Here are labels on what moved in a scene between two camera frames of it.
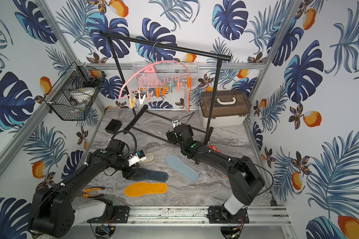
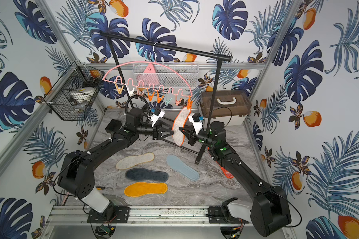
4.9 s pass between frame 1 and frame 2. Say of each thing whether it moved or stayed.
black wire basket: stayed
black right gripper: moved
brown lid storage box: stayed
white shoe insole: stayed
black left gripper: moved
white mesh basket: stayed
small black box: stayed
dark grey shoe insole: stayed
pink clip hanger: moved
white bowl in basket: stayed
